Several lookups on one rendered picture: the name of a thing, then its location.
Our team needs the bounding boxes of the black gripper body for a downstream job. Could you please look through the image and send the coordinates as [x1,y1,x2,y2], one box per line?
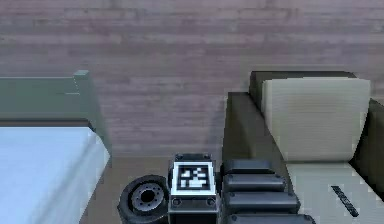
[117,174,171,224]

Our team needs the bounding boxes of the bed with pale blue sheet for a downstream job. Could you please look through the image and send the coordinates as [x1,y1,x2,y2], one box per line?
[0,69,113,224]

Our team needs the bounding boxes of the dark armchair with cream cushions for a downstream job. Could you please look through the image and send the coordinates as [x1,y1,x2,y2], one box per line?
[221,70,384,224]

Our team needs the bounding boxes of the black remote control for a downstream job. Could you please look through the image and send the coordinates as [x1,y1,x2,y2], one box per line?
[330,185,360,218]

